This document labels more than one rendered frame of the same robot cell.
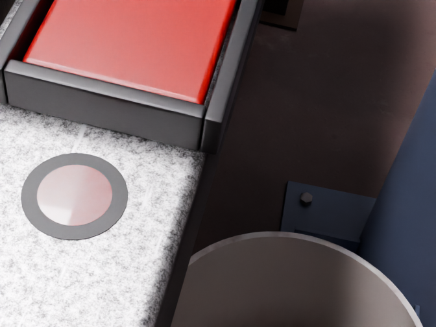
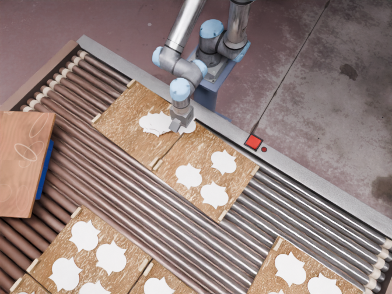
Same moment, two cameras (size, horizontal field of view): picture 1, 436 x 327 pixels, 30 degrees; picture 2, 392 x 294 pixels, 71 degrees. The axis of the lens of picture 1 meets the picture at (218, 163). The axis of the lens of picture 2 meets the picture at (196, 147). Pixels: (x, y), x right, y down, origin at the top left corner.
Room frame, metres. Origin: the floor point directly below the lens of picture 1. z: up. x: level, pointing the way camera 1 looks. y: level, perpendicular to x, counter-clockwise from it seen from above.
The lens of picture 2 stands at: (0.22, 0.64, 2.24)
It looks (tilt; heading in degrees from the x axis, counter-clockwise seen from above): 69 degrees down; 298
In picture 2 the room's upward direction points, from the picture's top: 1 degrees clockwise
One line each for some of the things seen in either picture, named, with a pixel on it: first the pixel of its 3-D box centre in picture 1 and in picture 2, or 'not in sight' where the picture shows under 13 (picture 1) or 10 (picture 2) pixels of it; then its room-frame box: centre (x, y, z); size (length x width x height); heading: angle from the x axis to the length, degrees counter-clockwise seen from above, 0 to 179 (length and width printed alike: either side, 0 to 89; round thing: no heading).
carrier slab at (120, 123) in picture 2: not in sight; (143, 122); (0.76, 0.22, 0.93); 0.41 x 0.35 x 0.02; 172
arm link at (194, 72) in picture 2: not in sight; (190, 73); (0.55, 0.07, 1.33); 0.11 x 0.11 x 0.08; 87
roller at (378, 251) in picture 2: not in sight; (211, 145); (0.39, 0.15, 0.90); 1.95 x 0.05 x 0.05; 175
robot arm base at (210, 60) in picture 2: not in sight; (209, 51); (0.65, -0.31, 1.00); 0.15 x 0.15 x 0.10
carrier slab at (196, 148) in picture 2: not in sight; (206, 169); (0.35, 0.28, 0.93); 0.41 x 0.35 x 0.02; 171
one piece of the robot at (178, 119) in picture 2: not in sight; (178, 116); (0.54, 0.20, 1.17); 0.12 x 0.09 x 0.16; 87
